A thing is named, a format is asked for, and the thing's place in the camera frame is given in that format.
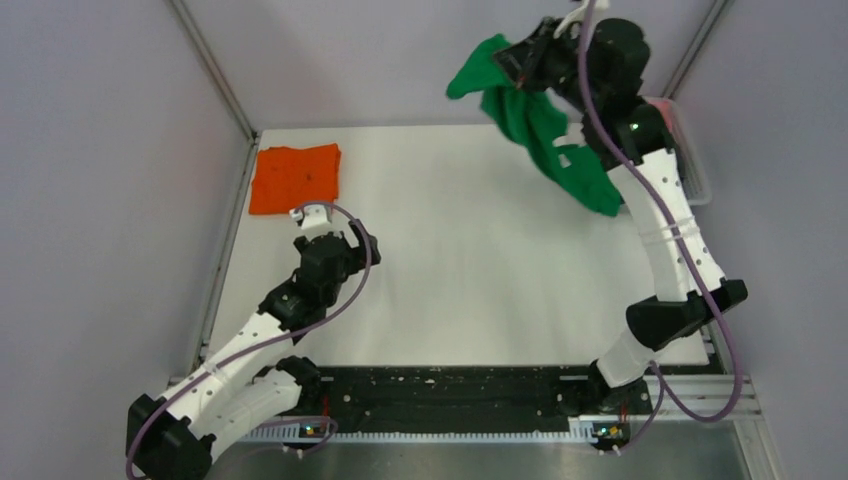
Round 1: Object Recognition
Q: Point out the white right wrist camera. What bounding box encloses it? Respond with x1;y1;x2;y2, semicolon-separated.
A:
553;0;610;38

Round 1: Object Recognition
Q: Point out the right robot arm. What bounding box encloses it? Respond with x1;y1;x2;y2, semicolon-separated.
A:
493;14;748;412

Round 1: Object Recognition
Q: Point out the white slotted cable duct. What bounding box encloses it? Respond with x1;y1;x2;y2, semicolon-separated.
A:
241;423;598;444

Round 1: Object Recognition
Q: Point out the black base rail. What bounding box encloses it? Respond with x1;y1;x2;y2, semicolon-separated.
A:
282;366;652;434

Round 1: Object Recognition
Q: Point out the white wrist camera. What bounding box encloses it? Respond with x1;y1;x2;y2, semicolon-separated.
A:
289;203;332;231
553;0;610;38

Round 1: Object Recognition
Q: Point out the white plastic laundry basket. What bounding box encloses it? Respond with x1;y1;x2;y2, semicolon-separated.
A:
646;97;713;206

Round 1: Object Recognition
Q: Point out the folded orange t shirt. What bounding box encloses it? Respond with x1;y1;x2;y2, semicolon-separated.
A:
248;143;342;216

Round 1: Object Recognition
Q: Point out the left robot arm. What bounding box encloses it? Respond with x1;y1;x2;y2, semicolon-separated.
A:
125;221;381;479

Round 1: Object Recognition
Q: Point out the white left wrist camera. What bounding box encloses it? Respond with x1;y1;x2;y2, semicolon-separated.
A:
289;203;332;231

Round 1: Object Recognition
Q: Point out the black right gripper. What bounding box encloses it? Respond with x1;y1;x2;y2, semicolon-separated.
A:
495;16;604;115

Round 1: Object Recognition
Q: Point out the green t shirt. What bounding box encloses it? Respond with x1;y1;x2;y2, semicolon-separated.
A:
445;33;622;218

